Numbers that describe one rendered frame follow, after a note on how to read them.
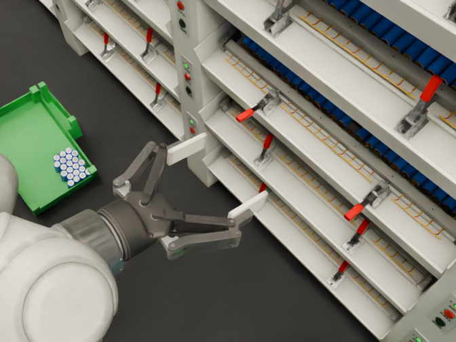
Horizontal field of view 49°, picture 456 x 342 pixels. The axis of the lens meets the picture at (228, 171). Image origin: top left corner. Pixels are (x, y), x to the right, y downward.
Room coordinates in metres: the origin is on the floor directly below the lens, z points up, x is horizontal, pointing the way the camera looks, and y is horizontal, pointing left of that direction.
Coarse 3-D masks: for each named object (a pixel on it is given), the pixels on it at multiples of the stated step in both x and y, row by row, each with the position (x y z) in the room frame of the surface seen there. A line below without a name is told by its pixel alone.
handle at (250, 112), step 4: (264, 100) 0.63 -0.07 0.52; (260, 104) 0.62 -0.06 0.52; (264, 104) 0.62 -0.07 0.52; (252, 108) 0.61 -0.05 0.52; (256, 108) 0.61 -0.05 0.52; (260, 108) 0.62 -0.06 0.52; (244, 112) 0.60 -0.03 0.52; (248, 112) 0.60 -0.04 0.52; (252, 112) 0.60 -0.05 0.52; (240, 116) 0.59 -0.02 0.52; (244, 116) 0.59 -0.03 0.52; (248, 116) 0.60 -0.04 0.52; (240, 120) 0.58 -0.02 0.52
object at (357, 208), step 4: (368, 196) 0.42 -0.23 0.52; (372, 196) 0.42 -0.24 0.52; (376, 196) 0.42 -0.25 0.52; (364, 200) 0.42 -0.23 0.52; (368, 200) 0.42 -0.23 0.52; (372, 200) 0.42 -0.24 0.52; (356, 204) 0.41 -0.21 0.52; (360, 204) 0.41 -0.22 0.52; (364, 204) 0.41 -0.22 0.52; (352, 208) 0.40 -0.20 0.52; (356, 208) 0.40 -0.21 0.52; (360, 208) 0.40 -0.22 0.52; (348, 212) 0.39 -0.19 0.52; (352, 212) 0.39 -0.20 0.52; (356, 212) 0.39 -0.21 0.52; (344, 216) 0.39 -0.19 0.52; (348, 216) 0.38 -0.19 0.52; (352, 216) 0.38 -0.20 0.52; (348, 220) 0.38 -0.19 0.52
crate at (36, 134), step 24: (24, 96) 0.96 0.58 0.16; (0, 120) 0.91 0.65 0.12; (24, 120) 0.92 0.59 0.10; (48, 120) 0.93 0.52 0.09; (0, 144) 0.85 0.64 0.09; (24, 144) 0.86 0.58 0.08; (48, 144) 0.87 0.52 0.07; (72, 144) 0.87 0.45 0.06; (24, 168) 0.79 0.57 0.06; (48, 168) 0.80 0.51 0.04; (24, 192) 0.72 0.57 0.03; (48, 192) 0.73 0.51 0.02; (72, 192) 0.74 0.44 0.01
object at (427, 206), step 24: (240, 48) 0.76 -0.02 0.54; (240, 72) 0.71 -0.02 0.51; (264, 72) 0.69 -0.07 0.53; (288, 96) 0.63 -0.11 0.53; (312, 120) 0.59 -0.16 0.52; (336, 144) 0.53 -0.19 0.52; (360, 144) 0.52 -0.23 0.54; (360, 168) 0.48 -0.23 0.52; (384, 168) 0.47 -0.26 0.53; (408, 192) 0.42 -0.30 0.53; (432, 216) 0.38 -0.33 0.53
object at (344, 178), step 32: (224, 32) 0.80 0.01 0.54; (224, 64) 0.75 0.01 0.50; (256, 96) 0.66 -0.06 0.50; (288, 128) 0.58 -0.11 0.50; (352, 128) 0.57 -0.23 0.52; (320, 160) 0.51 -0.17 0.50; (352, 192) 0.45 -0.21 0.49; (384, 224) 0.39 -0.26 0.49; (416, 224) 0.38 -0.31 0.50; (416, 256) 0.34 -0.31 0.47; (448, 256) 0.32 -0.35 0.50
